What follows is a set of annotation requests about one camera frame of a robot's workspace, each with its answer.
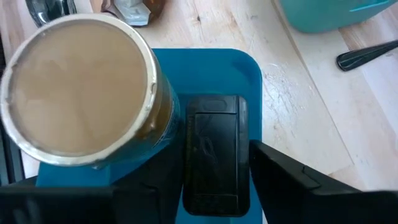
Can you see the dark blue plastic tray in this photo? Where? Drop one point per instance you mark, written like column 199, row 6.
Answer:
column 211, row 71

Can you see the teal plastic container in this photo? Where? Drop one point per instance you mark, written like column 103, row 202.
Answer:
column 326, row 12

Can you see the brown orange snack packet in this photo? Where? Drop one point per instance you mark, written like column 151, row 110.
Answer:
column 133, row 12

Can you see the glass jar tan lid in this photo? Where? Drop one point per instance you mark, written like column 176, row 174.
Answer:
column 77, row 87

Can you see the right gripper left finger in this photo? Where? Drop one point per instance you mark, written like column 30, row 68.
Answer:
column 93, row 205

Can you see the small black box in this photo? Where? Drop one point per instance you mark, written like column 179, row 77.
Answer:
column 217, row 149

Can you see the black spoon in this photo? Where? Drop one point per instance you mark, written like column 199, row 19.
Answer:
column 49, row 11

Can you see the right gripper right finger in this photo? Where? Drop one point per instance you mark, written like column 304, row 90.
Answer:
column 311, row 202

